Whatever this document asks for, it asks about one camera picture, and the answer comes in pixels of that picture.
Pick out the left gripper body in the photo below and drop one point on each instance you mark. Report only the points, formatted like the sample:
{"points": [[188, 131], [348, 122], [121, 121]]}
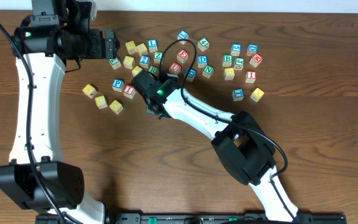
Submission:
{"points": [[94, 46]]}

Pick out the red i block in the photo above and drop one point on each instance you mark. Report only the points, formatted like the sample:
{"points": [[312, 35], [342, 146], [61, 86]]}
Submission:
{"points": [[251, 76], [129, 91]]}

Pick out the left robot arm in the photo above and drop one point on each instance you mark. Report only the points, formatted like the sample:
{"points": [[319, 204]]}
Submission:
{"points": [[37, 177]]}

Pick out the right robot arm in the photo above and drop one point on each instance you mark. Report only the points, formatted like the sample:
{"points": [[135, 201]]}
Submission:
{"points": [[242, 147]]}

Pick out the green L block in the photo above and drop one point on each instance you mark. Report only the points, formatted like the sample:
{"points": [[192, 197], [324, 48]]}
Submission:
{"points": [[115, 63]]}

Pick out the yellow W block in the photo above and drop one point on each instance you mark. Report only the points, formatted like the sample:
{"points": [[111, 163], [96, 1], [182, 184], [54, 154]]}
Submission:
{"points": [[131, 47]]}

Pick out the yellow S block lower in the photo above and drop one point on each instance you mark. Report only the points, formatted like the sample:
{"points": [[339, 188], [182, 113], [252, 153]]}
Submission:
{"points": [[129, 62]]}

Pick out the yellow s block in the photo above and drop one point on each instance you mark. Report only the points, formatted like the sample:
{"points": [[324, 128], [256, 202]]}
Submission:
{"points": [[129, 62], [142, 49]]}

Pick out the yellow S block upper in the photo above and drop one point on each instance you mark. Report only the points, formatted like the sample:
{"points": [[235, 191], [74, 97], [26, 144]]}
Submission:
{"points": [[142, 49]]}

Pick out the yellow C block centre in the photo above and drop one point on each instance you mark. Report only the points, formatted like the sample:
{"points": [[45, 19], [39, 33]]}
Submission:
{"points": [[136, 70]]}

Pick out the yellow c block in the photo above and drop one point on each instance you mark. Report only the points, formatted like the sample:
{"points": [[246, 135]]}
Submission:
{"points": [[101, 102], [136, 70]]}

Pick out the blue 2 block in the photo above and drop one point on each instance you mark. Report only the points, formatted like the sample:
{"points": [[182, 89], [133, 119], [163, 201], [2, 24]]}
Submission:
{"points": [[144, 61]]}

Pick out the blue P block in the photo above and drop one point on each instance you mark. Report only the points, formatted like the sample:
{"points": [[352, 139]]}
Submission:
{"points": [[118, 85]]}

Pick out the blue L block left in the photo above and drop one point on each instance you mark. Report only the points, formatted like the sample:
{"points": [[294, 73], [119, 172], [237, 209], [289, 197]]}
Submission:
{"points": [[152, 45]]}

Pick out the blue l block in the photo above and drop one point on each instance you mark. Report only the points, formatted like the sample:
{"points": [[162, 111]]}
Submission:
{"points": [[182, 35], [152, 45]]}

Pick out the yellow block far left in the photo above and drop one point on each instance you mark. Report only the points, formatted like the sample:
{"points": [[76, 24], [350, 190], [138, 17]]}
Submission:
{"points": [[90, 91]]}

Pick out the green Z block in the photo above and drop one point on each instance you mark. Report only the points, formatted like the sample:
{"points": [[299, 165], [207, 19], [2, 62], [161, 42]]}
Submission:
{"points": [[158, 56]]}

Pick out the green R block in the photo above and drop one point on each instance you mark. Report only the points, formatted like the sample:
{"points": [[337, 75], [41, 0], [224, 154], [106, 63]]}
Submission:
{"points": [[153, 69]]}

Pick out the yellow C block bottom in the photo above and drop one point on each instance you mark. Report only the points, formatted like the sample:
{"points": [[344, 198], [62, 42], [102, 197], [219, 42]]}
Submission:
{"points": [[101, 102]]}

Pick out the yellow O block bottom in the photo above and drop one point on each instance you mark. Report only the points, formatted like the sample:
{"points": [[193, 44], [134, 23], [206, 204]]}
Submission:
{"points": [[116, 106]]}

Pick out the red U block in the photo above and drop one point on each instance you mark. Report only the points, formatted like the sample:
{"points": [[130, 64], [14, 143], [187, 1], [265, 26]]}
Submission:
{"points": [[175, 68]]}

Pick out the red E block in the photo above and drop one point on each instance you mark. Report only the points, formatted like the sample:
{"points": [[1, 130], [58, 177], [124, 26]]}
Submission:
{"points": [[182, 56]]}

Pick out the blue L block top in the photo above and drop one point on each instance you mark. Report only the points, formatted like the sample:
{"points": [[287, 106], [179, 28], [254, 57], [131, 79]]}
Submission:
{"points": [[182, 35]]}

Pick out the blue H block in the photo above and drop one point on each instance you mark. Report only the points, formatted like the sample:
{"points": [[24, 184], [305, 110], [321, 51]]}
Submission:
{"points": [[190, 74]]}

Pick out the green 4 block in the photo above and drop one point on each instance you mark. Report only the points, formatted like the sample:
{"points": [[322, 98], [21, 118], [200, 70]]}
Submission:
{"points": [[203, 44]]}

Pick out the blue D block centre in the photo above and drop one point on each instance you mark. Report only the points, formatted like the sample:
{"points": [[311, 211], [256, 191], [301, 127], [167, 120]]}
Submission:
{"points": [[202, 61]]}

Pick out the blue d block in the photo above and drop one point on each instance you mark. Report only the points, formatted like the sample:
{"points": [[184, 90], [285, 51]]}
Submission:
{"points": [[202, 61], [252, 49]]}

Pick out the green N block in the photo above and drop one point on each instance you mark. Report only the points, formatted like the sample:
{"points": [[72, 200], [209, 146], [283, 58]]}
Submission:
{"points": [[208, 71]]}

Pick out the green B block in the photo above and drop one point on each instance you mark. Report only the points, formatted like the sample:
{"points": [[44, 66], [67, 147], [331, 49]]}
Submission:
{"points": [[227, 60]]}

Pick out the yellow block centre right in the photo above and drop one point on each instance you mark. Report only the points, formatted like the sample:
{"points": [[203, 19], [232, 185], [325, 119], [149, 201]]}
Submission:
{"points": [[229, 73]]}

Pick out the blue 5 block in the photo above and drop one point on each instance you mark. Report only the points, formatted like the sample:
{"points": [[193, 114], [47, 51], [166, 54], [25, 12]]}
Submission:
{"points": [[236, 49]]}

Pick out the green J block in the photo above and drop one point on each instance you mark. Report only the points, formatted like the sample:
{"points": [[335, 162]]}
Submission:
{"points": [[239, 63]]}

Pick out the blue T block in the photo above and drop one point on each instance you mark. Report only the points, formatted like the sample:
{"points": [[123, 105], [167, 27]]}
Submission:
{"points": [[238, 94]]}

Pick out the blue D block right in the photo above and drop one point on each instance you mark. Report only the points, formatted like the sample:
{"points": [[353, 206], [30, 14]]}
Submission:
{"points": [[252, 49]]}

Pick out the red M block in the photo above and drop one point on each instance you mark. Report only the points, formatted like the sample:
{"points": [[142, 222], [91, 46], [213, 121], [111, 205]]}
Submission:
{"points": [[256, 60]]}

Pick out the yellow block far right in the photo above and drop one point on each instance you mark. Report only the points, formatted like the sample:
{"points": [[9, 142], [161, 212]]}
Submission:
{"points": [[257, 94]]}

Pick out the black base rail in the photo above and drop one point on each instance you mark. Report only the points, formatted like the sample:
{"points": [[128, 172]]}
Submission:
{"points": [[252, 218]]}

